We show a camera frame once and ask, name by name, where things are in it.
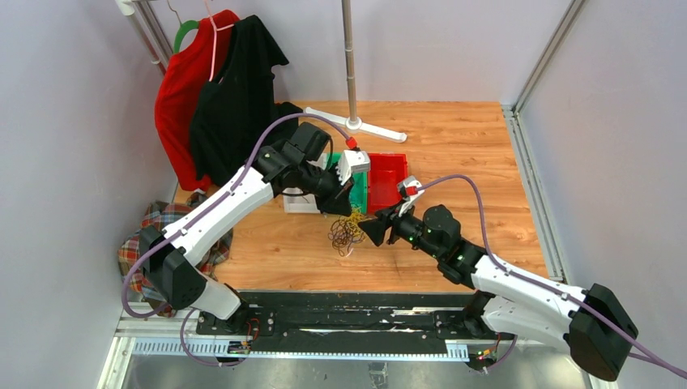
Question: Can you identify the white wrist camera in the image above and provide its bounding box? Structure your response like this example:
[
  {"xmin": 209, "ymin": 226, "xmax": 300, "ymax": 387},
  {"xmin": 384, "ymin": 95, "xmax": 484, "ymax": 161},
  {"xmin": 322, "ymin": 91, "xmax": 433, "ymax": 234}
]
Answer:
[
  {"xmin": 335, "ymin": 150, "xmax": 371, "ymax": 185},
  {"xmin": 397, "ymin": 175, "xmax": 424, "ymax": 216}
]

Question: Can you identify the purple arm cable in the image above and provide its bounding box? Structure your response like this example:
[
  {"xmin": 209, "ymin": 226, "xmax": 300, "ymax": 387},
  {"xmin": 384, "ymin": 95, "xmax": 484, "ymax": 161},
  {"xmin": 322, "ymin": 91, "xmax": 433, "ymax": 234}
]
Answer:
[
  {"xmin": 405, "ymin": 174, "xmax": 687, "ymax": 379},
  {"xmin": 121, "ymin": 113, "xmax": 360, "ymax": 368}
]

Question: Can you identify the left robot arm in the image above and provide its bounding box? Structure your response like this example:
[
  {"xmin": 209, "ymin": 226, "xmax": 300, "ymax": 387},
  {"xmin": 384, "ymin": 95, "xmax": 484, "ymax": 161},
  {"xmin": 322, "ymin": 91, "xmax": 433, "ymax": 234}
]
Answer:
[{"xmin": 139, "ymin": 122, "xmax": 370, "ymax": 335}]

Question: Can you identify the coloured cable bundle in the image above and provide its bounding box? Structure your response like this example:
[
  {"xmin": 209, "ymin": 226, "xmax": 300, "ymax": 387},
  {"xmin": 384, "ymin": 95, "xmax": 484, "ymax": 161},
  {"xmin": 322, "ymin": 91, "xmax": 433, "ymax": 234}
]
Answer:
[{"xmin": 327, "ymin": 210, "xmax": 371, "ymax": 259}]

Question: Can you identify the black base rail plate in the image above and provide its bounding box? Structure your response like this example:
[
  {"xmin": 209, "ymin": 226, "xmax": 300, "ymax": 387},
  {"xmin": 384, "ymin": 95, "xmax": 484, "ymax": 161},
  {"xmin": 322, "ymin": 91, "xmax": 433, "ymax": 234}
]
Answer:
[{"xmin": 191, "ymin": 291, "xmax": 514, "ymax": 357}]

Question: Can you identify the plaid flannel shirt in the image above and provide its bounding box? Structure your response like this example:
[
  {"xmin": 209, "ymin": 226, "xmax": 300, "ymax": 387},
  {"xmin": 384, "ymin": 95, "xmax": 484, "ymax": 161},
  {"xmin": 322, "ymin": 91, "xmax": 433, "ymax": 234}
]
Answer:
[{"xmin": 117, "ymin": 193, "xmax": 233, "ymax": 310}]

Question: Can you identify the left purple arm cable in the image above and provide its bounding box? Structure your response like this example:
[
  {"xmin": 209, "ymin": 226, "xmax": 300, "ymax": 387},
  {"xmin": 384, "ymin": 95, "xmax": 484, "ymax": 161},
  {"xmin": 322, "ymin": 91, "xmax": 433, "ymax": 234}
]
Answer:
[{"xmin": 121, "ymin": 113, "xmax": 360, "ymax": 368}]

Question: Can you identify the white clothes rack pole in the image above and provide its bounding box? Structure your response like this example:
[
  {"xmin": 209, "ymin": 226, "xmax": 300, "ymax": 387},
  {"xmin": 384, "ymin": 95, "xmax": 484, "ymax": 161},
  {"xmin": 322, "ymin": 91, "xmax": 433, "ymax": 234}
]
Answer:
[{"xmin": 115, "ymin": 0, "xmax": 173, "ymax": 75}]

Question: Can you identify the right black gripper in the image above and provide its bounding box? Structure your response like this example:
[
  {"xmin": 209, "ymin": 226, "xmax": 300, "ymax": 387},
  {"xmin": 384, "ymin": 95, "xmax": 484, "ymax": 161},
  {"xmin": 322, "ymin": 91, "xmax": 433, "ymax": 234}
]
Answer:
[{"xmin": 358, "ymin": 199, "xmax": 443, "ymax": 260}]

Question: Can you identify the green plastic bin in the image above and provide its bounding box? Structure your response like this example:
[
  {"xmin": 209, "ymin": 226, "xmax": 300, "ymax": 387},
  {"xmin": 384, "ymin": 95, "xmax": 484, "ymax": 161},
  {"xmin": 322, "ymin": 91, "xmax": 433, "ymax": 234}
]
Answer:
[{"xmin": 323, "ymin": 152, "xmax": 369, "ymax": 214}]

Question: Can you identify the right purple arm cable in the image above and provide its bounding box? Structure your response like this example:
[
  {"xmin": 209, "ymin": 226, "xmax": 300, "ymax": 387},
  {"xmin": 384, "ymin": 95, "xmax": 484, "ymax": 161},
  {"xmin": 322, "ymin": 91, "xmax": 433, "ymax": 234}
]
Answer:
[{"xmin": 405, "ymin": 174, "xmax": 687, "ymax": 379}]

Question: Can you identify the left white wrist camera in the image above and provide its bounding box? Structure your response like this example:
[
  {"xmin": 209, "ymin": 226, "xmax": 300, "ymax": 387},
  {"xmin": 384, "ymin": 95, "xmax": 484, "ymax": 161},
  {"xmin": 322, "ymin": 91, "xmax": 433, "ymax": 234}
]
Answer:
[{"xmin": 335, "ymin": 150, "xmax": 371, "ymax": 185}]

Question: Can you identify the red plastic bin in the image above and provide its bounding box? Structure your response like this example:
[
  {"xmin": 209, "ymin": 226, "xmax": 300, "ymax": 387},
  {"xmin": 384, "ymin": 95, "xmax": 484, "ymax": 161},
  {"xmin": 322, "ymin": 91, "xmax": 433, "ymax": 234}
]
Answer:
[{"xmin": 367, "ymin": 153, "xmax": 408, "ymax": 215}]

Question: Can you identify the pink clothes hanger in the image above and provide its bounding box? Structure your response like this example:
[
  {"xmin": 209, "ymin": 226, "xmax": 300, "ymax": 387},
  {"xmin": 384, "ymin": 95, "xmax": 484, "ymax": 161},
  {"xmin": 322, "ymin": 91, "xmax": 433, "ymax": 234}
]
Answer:
[{"xmin": 203, "ymin": 0, "xmax": 234, "ymax": 81}]

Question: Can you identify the white plastic bin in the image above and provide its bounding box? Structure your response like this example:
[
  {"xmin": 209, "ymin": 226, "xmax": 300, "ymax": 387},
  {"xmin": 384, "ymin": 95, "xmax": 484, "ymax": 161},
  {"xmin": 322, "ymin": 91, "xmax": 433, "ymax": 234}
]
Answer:
[{"xmin": 283, "ymin": 152, "xmax": 328, "ymax": 215}]

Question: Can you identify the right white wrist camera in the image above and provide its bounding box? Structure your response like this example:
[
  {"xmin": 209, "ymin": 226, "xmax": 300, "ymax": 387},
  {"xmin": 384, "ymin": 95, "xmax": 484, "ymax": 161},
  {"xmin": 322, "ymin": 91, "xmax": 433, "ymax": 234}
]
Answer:
[{"xmin": 397, "ymin": 175, "xmax": 424, "ymax": 216}]

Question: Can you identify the aluminium corner frame post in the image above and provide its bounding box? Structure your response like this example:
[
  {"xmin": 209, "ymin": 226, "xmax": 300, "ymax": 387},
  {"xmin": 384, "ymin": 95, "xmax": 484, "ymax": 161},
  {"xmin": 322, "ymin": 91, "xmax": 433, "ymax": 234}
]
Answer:
[{"xmin": 511, "ymin": 0, "xmax": 587, "ymax": 116}]

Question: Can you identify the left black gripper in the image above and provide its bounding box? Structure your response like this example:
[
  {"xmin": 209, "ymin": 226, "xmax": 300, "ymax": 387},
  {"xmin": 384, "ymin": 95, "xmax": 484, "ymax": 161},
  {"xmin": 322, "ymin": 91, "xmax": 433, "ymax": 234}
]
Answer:
[{"xmin": 299, "ymin": 162, "xmax": 356, "ymax": 217}]

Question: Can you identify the white stand with pole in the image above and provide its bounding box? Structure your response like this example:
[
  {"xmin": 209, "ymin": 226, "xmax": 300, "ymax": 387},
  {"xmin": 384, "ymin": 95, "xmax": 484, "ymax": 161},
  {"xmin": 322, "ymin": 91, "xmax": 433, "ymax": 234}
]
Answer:
[{"xmin": 304, "ymin": 0, "xmax": 408, "ymax": 143}]

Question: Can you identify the black shirt on hanger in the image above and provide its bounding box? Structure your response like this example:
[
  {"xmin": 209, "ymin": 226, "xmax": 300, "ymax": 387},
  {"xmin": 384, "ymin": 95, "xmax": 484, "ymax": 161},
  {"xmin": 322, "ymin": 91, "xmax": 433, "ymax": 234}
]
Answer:
[{"xmin": 190, "ymin": 15, "xmax": 302, "ymax": 186}]

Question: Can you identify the yellow cable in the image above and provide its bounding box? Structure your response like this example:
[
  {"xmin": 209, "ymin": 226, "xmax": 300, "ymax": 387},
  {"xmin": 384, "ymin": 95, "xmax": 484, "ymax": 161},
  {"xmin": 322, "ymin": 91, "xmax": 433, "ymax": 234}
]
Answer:
[{"xmin": 335, "ymin": 209, "xmax": 371, "ymax": 242}]

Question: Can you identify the green clothes hanger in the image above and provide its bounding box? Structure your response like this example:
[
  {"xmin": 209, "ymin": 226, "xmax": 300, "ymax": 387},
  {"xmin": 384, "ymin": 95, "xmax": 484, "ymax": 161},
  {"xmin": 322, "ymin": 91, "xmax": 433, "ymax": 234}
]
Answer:
[{"xmin": 173, "ymin": 20, "xmax": 199, "ymax": 54}]

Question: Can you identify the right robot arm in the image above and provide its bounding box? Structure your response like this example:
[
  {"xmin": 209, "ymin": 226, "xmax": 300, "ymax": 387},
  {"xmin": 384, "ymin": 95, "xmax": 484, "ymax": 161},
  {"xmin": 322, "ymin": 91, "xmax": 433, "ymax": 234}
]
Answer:
[{"xmin": 359, "ymin": 205, "xmax": 638, "ymax": 382}]

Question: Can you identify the red shirt on hanger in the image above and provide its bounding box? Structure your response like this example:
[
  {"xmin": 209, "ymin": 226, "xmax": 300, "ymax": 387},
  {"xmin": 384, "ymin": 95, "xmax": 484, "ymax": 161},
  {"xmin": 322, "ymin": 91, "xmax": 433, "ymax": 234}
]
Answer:
[{"xmin": 154, "ymin": 10, "xmax": 240, "ymax": 191}]

